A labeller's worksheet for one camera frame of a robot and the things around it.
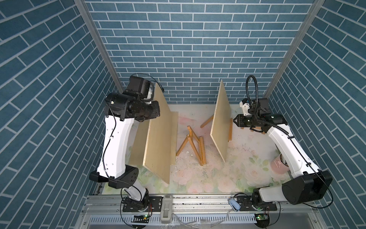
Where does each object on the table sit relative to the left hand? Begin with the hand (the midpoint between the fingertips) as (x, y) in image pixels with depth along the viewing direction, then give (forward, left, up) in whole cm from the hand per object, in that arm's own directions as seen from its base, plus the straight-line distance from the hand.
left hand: (162, 111), depth 64 cm
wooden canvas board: (-18, +1, -11) cm, 21 cm away
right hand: (+7, -40, -14) cm, 43 cm away
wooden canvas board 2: (+9, -34, -28) cm, 45 cm away
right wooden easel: (+16, -43, -34) cm, 58 cm away
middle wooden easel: (+4, -19, -37) cm, 42 cm away
